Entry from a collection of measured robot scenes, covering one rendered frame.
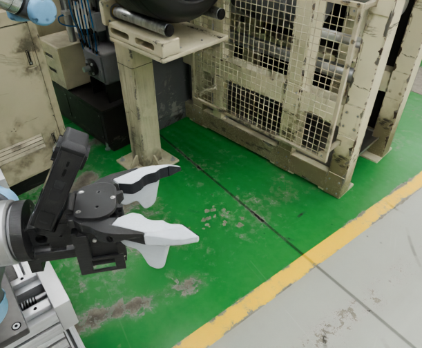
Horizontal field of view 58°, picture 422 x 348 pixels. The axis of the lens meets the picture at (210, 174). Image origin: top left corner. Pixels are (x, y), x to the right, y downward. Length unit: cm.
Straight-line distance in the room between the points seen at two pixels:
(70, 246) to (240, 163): 184
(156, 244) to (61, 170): 12
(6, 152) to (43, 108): 28
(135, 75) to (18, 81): 53
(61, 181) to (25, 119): 167
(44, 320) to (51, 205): 48
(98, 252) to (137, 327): 114
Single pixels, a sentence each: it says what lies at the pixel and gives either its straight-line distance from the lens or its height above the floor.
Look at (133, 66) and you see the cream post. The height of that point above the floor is 63.
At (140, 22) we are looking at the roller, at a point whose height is 90.
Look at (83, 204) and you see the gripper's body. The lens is 45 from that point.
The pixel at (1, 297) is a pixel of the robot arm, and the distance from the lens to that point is 60.
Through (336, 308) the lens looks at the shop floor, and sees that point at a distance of 168.
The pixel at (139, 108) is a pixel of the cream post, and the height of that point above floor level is 40.
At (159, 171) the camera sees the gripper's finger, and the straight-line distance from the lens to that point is 51.
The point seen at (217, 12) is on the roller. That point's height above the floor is 91.
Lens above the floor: 137
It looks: 39 degrees down
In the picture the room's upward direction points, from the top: straight up
